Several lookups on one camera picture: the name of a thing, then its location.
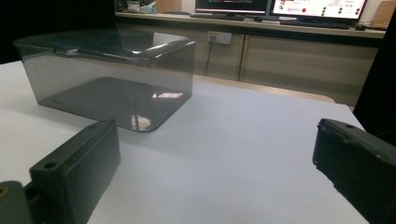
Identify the transparent grey plastic storage box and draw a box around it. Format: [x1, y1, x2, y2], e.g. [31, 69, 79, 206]
[13, 28, 197, 133]

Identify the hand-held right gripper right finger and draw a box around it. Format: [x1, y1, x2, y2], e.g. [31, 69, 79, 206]
[312, 118, 396, 224]

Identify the black curtain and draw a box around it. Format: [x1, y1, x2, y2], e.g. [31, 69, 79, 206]
[0, 0, 117, 65]
[352, 0, 396, 147]

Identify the computer monitor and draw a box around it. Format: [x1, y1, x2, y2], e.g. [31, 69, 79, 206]
[270, 0, 368, 21]
[194, 0, 271, 17]

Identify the black keyboard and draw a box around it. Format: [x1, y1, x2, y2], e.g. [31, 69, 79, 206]
[190, 12, 248, 21]
[278, 19, 351, 31]

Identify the tissue box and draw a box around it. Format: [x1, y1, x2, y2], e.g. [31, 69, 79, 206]
[139, 1, 158, 15]

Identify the wooden table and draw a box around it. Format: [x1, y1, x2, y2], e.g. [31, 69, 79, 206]
[192, 74, 336, 104]

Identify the white wall socket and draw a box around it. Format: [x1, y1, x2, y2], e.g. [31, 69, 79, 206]
[207, 31, 233, 45]

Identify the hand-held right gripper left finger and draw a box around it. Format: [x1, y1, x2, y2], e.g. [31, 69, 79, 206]
[29, 119, 121, 224]

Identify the brown cardboard box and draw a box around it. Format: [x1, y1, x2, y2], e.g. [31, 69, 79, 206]
[372, 0, 396, 30]

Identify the black power cable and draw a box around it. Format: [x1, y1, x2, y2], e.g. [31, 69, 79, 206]
[203, 36, 217, 77]

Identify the beige wooden counter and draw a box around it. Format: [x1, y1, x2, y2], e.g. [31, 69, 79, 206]
[115, 11, 387, 107]

